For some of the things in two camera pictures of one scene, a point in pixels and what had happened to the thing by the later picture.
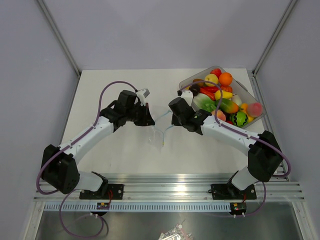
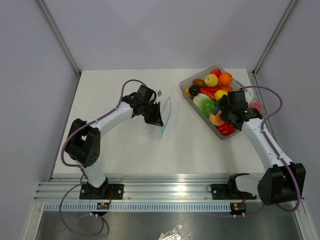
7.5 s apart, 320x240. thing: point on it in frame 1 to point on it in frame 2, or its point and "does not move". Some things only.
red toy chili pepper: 209,90 does not move
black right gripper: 175,121 to 223,102
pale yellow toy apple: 212,78 does not move
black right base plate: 229,191 does not move
